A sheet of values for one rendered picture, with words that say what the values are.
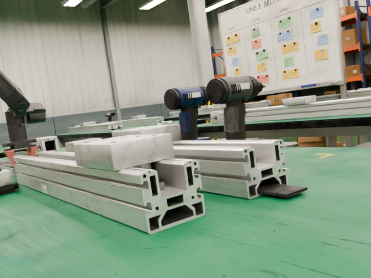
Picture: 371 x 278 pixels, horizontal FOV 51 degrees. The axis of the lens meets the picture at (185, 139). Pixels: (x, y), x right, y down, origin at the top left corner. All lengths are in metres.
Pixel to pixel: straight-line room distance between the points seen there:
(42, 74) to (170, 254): 12.45
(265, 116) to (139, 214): 2.05
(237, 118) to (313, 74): 2.99
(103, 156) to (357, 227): 0.36
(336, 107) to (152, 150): 1.73
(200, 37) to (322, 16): 5.78
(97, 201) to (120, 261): 0.23
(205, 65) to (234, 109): 8.38
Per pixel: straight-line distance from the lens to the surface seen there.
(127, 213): 0.58
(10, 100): 1.34
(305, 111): 2.36
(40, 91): 12.75
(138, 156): 0.60
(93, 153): 0.64
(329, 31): 3.77
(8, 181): 1.12
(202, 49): 9.31
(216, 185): 0.70
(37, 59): 12.89
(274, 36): 4.15
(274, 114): 2.51
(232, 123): 0.89
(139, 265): 0.45
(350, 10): 11.69
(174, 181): 0.59
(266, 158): 0.70
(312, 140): 4.83
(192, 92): 1.09
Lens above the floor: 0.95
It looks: 5 degrees down
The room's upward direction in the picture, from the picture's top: 8 degrees counter-clockwise
